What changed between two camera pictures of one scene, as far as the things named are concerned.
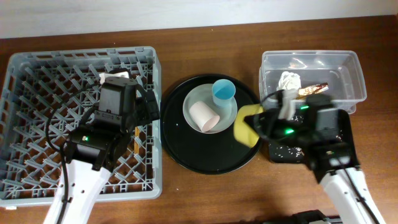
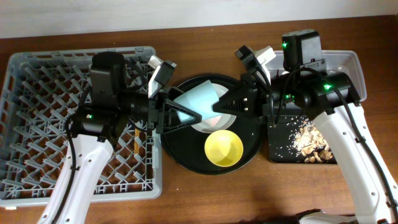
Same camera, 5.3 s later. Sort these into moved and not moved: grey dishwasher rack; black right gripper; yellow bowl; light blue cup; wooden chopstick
Moved: light blue cup; black right gripper; yellow bowl
Not moved: grey dishwasher rack; wooden chopstick
